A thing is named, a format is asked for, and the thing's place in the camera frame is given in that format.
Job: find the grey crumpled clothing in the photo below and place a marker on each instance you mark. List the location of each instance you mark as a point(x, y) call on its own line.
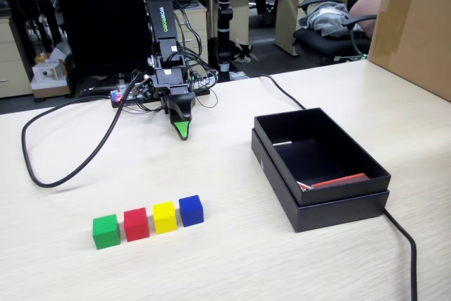
point(331, 19)

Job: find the green wooden cube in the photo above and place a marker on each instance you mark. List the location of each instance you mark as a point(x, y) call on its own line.
point(106, 234)

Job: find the beige drawer cabinet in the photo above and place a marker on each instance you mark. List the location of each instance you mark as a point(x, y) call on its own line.
point(197, 19)

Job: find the black box tray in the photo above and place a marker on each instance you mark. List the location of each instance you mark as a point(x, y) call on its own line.
point(345, 191)

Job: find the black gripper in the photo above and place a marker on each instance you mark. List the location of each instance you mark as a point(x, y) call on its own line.
point(169, 79)

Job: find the light wooden cabinet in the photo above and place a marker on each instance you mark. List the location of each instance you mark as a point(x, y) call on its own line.
point(14, 65)

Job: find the blue wooden cube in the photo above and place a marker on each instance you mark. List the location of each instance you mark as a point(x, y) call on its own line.
point(191, 213)

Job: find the tall black office chair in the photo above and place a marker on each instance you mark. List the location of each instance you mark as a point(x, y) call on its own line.
point(102, 15)

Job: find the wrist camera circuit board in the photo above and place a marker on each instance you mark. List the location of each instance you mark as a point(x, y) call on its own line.
point(143, 92)

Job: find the yellow wooden cube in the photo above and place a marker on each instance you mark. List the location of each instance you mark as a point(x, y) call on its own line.
point(165, 220)

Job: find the black office chair with armrests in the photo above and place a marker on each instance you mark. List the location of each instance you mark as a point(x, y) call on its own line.
point(317, 43)

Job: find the black white shoes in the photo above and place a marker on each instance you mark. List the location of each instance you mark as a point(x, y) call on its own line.
point(243, 52)

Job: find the black open box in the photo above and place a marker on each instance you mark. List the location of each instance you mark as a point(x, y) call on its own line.
point(338, 214)

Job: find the controller board with red LED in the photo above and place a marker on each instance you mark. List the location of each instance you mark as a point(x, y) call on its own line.
point(118, 98)

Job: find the large cardboard box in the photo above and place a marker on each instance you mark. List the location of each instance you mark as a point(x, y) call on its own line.
point(415, 40)

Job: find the black vertical pole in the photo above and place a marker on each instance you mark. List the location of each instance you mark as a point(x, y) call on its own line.
point(225, 15)

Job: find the white product box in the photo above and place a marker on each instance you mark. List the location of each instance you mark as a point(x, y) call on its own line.
point(46, 73)

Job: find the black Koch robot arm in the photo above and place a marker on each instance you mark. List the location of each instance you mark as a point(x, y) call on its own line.
point(162, 15)

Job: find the red wooden cube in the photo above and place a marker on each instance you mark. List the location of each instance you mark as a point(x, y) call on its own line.
point(136, 227)

